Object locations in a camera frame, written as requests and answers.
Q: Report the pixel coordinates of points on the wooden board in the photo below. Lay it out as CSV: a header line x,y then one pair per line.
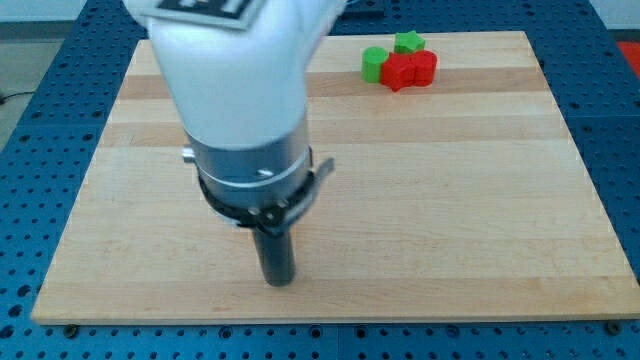
x,y
465,201

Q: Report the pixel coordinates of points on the red cylinder block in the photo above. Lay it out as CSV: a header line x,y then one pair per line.
x,y
425,63

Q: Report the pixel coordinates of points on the red object at right edge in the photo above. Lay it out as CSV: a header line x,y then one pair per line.
x,y
631,52

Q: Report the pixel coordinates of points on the green cylinder block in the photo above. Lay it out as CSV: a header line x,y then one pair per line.
x,y
372,61

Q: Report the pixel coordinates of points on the red star block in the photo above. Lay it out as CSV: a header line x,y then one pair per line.
x,y
397,72

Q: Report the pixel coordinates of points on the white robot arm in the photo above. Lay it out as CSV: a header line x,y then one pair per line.
x,y
236,71

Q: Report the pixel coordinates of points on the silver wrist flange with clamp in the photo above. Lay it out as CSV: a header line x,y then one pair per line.
x,y
266,187

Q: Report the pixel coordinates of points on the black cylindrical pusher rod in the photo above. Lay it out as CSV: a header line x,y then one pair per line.
x,y
276,256

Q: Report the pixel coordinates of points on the green star block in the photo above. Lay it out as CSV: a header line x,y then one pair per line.
x,y
408,42

